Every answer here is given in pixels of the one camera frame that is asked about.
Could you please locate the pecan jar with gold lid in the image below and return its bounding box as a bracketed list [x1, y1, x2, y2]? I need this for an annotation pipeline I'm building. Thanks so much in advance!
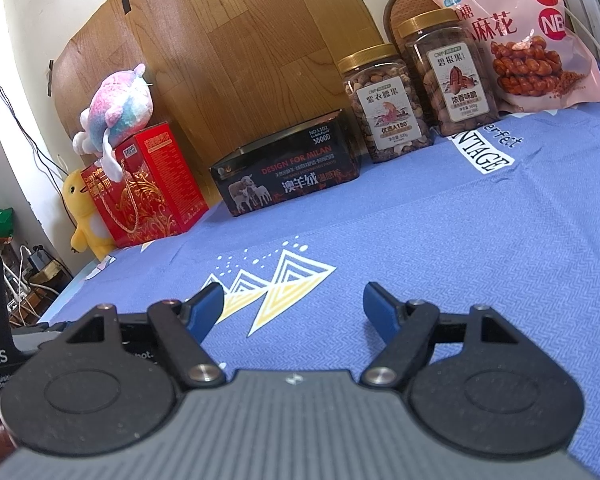
[396, 7, 499, 138]

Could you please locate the white cable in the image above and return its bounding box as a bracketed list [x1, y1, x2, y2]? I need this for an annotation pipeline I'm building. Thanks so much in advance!
[561, 4, 600, 70]

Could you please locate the black tin box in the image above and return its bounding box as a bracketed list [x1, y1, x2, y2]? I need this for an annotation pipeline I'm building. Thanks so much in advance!
[209, 108, 362, 219]

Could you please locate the pink fried twist bag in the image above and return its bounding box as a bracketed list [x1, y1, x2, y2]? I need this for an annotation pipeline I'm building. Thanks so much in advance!
[419, 0, 600, 114]

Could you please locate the brown woven pad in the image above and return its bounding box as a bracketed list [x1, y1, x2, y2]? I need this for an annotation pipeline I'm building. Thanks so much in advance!
[384, 0, 448, 52]

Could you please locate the pink blue plush toy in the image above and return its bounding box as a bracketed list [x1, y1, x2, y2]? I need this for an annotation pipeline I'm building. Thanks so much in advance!
[71, 62, 157, 177]

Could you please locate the wooden board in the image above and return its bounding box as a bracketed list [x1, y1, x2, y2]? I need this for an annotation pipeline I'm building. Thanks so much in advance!
[50, 0, 398, 208]

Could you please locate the black wall cable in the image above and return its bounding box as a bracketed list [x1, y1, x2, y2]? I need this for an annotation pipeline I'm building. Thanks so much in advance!
[0, 50, 83, 228]

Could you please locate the cashew jar with gold lid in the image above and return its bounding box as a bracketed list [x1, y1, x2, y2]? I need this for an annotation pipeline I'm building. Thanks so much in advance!
[336, 43, 434, 164]

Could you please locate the blue printed blanket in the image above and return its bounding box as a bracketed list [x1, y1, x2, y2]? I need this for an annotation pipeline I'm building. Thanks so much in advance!
[34, 57, 600, 480]

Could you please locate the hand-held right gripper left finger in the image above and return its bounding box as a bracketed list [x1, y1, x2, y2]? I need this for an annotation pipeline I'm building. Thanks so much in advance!
[67, 282, 227, 392]

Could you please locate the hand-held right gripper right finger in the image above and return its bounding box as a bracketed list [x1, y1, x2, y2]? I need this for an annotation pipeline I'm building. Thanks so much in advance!
[361, 282, 522, 392]

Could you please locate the black charger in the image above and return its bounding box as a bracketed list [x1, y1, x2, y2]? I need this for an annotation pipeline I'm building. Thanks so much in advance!
[26, 244, 57, 272]

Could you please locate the yellow plush toy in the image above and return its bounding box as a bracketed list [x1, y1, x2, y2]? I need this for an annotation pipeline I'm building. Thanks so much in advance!
[61, 167, 117, 262]

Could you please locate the white power strip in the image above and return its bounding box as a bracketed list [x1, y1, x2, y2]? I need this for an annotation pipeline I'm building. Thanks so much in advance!
[1, 262, 33, 323]

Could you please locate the red gift box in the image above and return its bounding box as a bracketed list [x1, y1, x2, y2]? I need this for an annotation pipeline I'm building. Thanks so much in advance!
[79, 121, 211, 251]

